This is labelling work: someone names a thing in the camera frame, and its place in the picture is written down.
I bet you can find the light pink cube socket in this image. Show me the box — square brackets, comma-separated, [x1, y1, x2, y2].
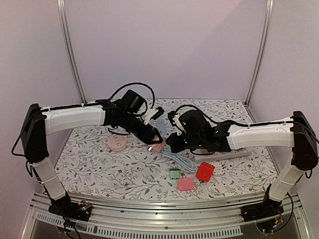
[148, 138, 166, 152]

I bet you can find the light blue cable bundle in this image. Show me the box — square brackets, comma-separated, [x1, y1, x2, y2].
[157, 146, 199, 174]

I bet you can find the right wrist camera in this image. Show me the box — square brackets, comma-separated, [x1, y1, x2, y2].
[167, 111, 184, 135]

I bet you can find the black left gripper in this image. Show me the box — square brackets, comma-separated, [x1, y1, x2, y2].
[121, 113, 162, 146]

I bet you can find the aluminium corner post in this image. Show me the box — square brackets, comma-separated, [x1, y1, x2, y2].
[56, 0, 87, 103]
[244, 0, 274, 107]

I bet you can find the left aluminium corner post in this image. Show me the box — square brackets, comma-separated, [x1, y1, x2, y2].
[56, 0, 87, 103]

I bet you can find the pink plug adapter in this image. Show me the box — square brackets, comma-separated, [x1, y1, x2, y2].
[177, 178, 194, 191]

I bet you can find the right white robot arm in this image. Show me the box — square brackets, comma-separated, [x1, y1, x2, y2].
[166, 110, 319, 222]

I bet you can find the floral patterned table mat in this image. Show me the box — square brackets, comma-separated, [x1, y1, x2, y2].
[49, 98, 277, 201]

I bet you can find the green plug adapter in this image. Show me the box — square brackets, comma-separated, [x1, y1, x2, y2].
[169, 168, 180, 180]

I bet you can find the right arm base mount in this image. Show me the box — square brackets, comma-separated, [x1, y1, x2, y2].
[240, 203, 284, 234]

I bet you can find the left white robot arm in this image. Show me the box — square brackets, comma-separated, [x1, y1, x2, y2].
[17, 100, 164, 219]

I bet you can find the right aluminium corner post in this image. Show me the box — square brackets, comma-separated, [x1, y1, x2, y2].
[244, 0, 274, 107]

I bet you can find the aluminium front rail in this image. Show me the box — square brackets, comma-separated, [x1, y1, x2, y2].
[19, 193, 312, 239]

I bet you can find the red cube socket adapter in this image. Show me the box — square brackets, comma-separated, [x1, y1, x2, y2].
[195, 162, 215, 182]

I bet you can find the light blue power strip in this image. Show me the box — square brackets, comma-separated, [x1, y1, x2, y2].
[156, 119, 166, 137]

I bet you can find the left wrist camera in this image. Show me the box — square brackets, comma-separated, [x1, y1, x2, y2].
[141, 107, 164, 125]

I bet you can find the white power strip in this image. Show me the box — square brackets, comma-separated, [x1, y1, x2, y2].
[193, 148, 252, 163]

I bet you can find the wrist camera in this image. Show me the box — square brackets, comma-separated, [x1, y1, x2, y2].
[141, 107, 164, 125]
[167, 111, 184, 135]

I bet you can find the round pink power socket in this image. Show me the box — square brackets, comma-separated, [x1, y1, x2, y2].
[107, 134, 128, 152]

